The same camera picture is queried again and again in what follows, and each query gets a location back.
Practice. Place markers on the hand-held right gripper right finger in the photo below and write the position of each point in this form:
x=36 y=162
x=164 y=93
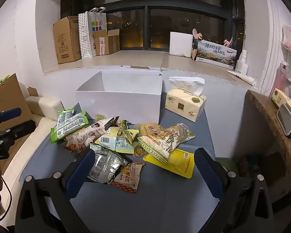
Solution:
x=208 y=172

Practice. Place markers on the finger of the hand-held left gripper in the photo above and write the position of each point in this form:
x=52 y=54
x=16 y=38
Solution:
x=12 y=113
x=24 y=126

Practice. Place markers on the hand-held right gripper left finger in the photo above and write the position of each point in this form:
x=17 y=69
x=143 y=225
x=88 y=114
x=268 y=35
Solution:
x=80 y=171

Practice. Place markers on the grey snack packet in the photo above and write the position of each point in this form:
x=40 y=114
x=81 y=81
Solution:
x=101 y=165

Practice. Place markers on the beige cartoon snack packet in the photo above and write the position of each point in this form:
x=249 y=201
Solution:
x=84 y=138

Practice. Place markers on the green striped snack packet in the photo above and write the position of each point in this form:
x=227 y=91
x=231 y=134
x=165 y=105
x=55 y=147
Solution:
x=68 y=129
x=65 y=116

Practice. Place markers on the pale yellow snack packet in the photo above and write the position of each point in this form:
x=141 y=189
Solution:
x=111 y=140

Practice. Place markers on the clear bread packet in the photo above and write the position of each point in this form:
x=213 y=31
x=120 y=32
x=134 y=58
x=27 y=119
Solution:
x=184 y=132

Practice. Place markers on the orange brown snack packet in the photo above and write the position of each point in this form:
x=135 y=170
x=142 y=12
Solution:
x=128 y=178

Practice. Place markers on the cream striped snack packet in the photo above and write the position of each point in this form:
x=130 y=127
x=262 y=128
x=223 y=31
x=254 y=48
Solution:
x=160 y=148

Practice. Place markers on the green gold snack packet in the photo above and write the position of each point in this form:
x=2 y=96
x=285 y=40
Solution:
x=123 y=125

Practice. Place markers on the white cardboard box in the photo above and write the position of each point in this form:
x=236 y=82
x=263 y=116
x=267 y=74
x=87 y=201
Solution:
x=121 y=97

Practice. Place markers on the flat cardboard sheet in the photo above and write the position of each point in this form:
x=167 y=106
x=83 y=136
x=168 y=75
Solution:
x=9 y=97

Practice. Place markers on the cream leather sofa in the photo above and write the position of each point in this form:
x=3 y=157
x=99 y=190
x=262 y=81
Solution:
x=41 y=109

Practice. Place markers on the round wooden side table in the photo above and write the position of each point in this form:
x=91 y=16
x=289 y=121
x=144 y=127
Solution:
x=278 y=131

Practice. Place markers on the large brown cardboard box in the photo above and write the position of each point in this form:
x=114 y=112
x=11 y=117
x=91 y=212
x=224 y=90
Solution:
x=65 y=41

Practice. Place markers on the white and black device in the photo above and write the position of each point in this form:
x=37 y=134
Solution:
x=287 y=120

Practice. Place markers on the white tube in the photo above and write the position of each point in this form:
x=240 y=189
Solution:
x=242 y=77

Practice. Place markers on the small green yellow tissue pack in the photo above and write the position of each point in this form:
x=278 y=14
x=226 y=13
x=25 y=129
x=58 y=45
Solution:
x=281 y=97

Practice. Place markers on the dotted paper bag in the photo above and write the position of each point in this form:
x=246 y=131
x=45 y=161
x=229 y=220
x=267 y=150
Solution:
x=83 y=36

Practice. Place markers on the white plastic bottle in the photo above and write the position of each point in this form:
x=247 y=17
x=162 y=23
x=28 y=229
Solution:
x=242 y=63

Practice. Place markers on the small open cardboard box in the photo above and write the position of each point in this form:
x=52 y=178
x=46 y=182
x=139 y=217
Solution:
x=106 y=43

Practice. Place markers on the long landscape printed box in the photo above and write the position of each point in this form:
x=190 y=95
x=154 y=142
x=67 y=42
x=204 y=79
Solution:
x=215 y=54

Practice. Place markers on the white bag with coloured squares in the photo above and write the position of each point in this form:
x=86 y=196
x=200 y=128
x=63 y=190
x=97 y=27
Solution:
x=97 y=21

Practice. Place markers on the white foam box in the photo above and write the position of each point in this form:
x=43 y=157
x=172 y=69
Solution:
x=180 y=45

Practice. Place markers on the pink plastic piece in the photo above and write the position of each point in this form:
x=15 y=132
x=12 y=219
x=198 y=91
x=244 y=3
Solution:
x=197 y=34
x=228 y=42

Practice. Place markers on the black window frame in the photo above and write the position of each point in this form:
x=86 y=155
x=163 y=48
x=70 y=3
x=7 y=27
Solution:
x=148 y=7

